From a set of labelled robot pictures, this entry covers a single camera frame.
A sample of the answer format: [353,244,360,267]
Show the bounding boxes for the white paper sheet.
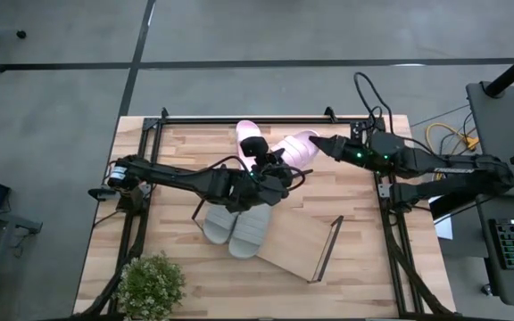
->
[434,218,454,241]

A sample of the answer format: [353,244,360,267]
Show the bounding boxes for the yellow cable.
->
[425,123,480,182]

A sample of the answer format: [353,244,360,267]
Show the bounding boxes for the black floor cable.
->
[410,104,471,128]

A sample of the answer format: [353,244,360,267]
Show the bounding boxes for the green potted plant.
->
[113,251,187,321]

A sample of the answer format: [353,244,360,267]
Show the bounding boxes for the dark grey desk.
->
[475,193,514,309]

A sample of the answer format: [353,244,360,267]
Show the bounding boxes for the grey rubber slide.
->
[202,203,240,245]
[228,203,273,259]

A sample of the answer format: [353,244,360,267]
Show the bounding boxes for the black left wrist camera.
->
[240,136,270,158]

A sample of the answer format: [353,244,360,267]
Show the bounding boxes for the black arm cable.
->
[353,71,436,155]
[174,154,250,179]

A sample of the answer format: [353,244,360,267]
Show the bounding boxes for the black pole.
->
[484,42,514,98]

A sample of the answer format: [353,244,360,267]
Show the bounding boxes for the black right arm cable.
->
[353,71,436,155]

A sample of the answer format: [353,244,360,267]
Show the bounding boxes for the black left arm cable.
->
[174,154,250,179]

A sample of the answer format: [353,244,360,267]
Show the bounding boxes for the wooden shelf with black frame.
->
[191,198,344,284]

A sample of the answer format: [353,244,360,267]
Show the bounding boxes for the pink rubber slide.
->
[269,129,320,171]
[236,119,263,171]

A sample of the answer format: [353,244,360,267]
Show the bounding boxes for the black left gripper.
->
[250,148,315,207]

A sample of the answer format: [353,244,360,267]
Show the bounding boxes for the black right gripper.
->
[309,135,377,173]

